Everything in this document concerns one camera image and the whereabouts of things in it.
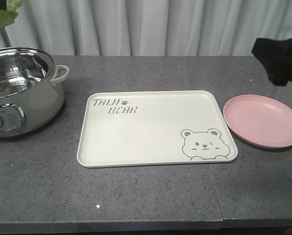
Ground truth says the grey pleated curtain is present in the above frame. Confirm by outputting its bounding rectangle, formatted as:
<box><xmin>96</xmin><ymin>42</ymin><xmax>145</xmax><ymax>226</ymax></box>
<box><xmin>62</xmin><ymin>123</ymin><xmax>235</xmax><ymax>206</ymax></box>
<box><xmin>0</xmin><ymin>0</ymin><xmax>292</xmax><ymax>56</ymax></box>

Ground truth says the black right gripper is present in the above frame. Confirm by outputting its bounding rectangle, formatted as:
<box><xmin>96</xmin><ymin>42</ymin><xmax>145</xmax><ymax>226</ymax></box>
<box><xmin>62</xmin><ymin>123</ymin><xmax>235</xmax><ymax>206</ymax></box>
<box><xmin>251</xmin><ymin>38</ymin><xmax>292</xmax><ymax>86</ymax></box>

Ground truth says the green lettuce leaf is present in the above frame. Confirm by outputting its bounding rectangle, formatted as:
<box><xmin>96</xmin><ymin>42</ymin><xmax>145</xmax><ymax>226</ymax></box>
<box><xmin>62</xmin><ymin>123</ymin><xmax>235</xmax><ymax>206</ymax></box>
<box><xmin>0</xmin><ymin>0</ymin><xmax>23</xmax><ymax>29</ymax></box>

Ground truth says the pink round plate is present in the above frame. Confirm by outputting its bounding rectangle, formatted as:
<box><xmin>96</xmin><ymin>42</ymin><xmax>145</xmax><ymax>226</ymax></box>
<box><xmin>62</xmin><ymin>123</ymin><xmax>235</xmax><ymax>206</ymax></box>
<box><xmin>223</xmin><ymin>94</ymin><xmax>292</xmax><ymax>149</ymax></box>

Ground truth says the pale green electric cooking pot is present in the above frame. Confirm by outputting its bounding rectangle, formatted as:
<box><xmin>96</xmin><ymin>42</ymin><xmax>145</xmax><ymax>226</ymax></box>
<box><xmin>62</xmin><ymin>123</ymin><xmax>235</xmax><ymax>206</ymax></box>
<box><xmin>0</xmin><ymin>47</ymin><xmax>69</xmax><ymax>138</ymax></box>

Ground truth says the cream bear serving tray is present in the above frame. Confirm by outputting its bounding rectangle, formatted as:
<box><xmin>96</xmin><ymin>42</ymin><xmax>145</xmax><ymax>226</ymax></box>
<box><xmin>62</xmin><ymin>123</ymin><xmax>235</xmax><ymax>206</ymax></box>
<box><xmin>77</xmin><ymin>91</ymin><xmax>238</xmax><ymax>167</ymax></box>

